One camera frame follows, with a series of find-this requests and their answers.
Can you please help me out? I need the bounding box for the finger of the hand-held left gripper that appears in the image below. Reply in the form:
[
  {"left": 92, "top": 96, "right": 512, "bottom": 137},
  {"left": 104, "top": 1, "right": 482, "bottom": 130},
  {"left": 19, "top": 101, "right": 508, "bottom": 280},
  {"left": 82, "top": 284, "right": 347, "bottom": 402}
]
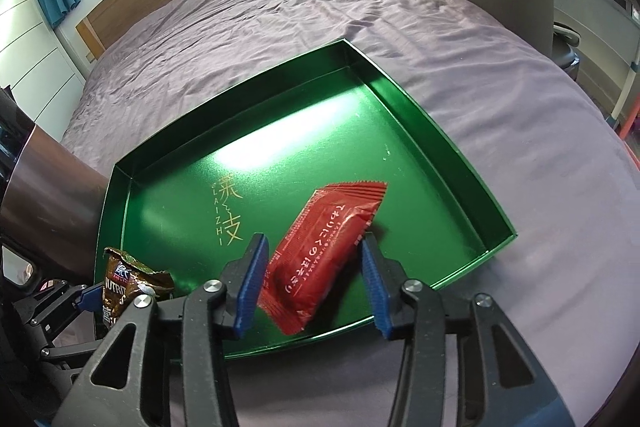
[
  {"left": 40, "top": 338, "right": 109, "bottom": 364},
  {"left": 14, "top": 282, "right": 107, "bottom": 339}
]

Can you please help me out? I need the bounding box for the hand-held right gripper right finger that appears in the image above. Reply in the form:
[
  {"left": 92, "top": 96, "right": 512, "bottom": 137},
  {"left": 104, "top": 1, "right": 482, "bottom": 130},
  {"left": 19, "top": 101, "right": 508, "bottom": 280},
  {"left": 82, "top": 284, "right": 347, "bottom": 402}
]
[{"left": 361, "top": 234, "right": 576, "bottom": 427}]

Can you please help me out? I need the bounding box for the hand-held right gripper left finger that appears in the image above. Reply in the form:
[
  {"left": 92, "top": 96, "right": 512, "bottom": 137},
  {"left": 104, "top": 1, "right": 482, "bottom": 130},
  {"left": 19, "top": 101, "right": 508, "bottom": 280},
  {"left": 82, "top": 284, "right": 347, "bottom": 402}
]
[{"left": 60, "top": 233, "right": 271, "bottom": 427}]

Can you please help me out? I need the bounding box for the brown snack packet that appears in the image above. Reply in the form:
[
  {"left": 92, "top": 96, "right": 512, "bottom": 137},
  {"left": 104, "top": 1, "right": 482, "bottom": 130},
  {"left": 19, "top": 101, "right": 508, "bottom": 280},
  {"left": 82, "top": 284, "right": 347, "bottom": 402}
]
[{"left": 101, "top": 247, "right": 176, "bottom": 333}]

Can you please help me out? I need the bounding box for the red snack packet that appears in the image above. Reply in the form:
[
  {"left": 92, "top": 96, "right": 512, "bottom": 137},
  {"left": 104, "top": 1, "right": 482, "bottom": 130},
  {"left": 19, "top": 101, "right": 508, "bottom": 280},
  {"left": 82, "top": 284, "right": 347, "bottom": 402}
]
[{"left": 257, "top": 181, "right": 390, "bottom": 335}]

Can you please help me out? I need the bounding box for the green metal tray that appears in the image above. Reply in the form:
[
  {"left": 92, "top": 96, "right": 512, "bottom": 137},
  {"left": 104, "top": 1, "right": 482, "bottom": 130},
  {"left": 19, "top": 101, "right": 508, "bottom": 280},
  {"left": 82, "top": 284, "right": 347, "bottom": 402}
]
[{"left": 95, "top": 38, "right": 518, "bottom": 360}]

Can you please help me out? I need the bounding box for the brown and black electric kettle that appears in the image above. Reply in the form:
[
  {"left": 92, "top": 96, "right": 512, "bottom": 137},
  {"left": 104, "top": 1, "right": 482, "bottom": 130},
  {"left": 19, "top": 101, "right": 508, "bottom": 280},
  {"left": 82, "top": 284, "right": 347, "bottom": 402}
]
[{"left": 0, "top": 87, "right": 112, "bottom": 282}]

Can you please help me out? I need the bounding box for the purple bed sheet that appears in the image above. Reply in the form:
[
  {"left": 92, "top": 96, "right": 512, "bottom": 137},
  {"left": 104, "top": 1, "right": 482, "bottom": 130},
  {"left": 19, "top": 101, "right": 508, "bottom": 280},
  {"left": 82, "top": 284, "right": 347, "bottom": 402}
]
[{"left": 60, "top": 0, "right": 640, "bottom": 427}]

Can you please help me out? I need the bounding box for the white wardrobe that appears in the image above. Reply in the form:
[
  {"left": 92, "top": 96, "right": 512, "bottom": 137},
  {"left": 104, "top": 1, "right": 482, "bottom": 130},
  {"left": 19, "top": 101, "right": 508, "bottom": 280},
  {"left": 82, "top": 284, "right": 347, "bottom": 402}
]
[{"left": 0, "top": 0, "right": 88, "bottom": 108}]

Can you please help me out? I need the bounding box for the white desk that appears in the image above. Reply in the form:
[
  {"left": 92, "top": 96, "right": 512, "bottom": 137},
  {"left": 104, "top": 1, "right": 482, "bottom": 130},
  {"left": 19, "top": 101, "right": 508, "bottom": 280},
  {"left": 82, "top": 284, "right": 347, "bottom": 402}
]
[{"left": 547, "top": 0, "right": 640, "bottom": 122}]

